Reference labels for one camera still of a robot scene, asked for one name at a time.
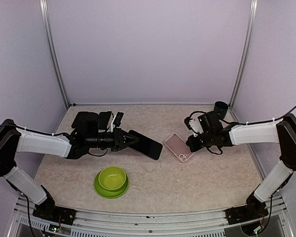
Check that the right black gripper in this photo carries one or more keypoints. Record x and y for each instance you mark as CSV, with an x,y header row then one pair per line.
x,y
193,145

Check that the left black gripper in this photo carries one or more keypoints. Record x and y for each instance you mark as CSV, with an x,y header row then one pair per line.
x,y
119,140

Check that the dark phone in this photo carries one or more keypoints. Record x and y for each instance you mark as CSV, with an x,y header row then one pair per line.
x,y
146,146

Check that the pink phone case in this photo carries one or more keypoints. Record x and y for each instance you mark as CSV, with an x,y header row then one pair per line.
x,y
178,148

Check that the black phone case horizontal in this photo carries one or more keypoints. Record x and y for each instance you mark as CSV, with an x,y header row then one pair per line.
x,y
79,119

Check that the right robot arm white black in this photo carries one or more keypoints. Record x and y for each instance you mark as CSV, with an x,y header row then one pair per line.
x,y
208,131

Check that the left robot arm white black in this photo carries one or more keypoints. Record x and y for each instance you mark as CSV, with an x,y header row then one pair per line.
x,y
90,131

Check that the black cylinder cup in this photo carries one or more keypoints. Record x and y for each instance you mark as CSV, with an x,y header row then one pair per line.
x,y
220,108

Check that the green bowl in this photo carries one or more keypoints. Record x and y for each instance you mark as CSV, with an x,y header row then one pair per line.
x,y
112,178

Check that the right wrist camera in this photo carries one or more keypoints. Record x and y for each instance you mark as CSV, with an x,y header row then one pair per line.
x,y
193,125

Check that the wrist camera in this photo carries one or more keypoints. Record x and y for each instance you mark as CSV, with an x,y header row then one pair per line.
x,y
116,121
193,125

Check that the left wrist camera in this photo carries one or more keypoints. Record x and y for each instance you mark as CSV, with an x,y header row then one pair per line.
x,y
116,121

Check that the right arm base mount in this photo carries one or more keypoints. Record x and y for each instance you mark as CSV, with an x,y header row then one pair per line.
x,y
253,209

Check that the front aluminium rail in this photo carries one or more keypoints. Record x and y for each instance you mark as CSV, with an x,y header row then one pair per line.
x,y
210,223

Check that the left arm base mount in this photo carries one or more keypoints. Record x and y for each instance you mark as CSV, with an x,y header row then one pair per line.
x,y
54,212

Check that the right aluminium frame post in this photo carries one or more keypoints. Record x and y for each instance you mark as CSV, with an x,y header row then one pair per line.
x,y
245,53

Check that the aluminium frame post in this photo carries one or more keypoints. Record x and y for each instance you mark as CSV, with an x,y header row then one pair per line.
x,y
245,53
52,50

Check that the left aluminium frame post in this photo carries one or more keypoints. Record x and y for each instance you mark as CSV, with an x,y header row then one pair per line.
x,y
52,50

